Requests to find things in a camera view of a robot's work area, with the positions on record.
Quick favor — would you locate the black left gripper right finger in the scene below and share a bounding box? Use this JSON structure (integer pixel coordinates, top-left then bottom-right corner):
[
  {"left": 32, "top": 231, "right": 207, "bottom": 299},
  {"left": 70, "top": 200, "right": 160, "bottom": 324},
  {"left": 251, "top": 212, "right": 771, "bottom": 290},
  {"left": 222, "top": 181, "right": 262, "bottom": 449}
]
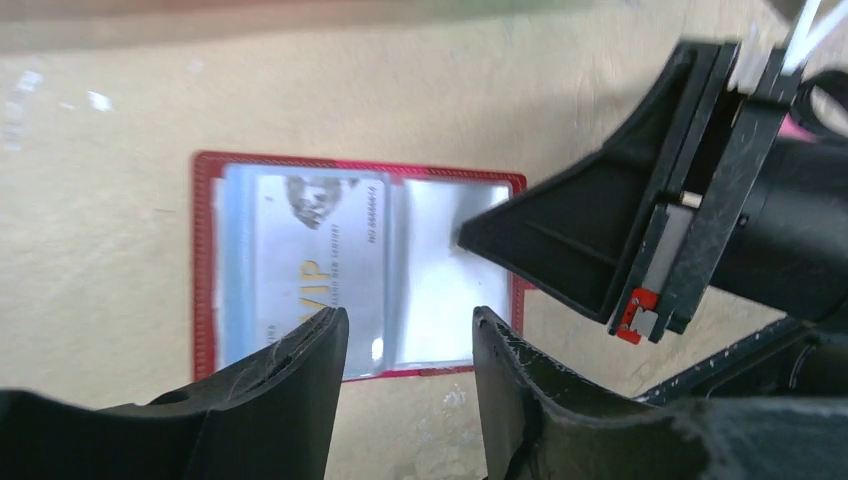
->
[{"left": 473, "top": 307, "right": 847, "bottom": 479}]

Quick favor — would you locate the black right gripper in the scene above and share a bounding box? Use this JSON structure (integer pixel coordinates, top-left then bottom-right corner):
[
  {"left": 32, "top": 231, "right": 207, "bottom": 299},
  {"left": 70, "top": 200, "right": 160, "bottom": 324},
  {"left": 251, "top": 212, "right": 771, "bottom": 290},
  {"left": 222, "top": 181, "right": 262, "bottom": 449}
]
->
[{"left": 457, "top": 40, "right": 847, "bottom": 343}]

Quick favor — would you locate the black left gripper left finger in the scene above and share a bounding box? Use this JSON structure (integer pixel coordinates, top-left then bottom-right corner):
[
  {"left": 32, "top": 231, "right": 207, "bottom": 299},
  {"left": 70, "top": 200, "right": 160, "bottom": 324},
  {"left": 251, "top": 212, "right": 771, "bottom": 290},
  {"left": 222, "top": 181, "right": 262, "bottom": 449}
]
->
[{"left": 1, "top": 308, "right": 349, "bottom": 479}]

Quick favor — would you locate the red leather card holder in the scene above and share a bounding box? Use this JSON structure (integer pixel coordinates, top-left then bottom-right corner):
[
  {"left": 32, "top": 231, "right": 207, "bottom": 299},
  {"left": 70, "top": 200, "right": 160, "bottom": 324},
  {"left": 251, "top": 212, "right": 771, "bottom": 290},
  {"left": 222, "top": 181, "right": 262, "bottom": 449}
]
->
[{"left": 191, "top": 151, "right": 527, "bottom": 381}]

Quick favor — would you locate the silver VIP card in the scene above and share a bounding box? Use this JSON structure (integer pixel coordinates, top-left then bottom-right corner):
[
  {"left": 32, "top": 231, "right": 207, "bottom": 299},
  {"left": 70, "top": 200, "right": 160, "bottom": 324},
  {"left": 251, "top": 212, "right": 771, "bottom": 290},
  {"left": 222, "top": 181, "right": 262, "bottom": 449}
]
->
[{"left": 253, "top": 171, "right": 387, "bottom": 379}]

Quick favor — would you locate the pink grey eraser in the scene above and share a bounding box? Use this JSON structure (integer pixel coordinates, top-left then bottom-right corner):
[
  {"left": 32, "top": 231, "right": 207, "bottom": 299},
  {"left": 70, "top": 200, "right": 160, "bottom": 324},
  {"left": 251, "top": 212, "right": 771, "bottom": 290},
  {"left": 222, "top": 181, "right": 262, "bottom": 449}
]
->
[{"left": 779, "top": 115, "right": 818, "bottom": 142}]

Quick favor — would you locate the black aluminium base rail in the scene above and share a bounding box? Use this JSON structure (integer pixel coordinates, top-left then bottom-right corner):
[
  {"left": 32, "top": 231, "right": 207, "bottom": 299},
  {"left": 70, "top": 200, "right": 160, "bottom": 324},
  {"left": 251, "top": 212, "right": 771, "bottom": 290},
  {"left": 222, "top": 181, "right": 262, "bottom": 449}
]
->
[{"left": 635, "top": 317, "right": 847, "bottom": 406}]

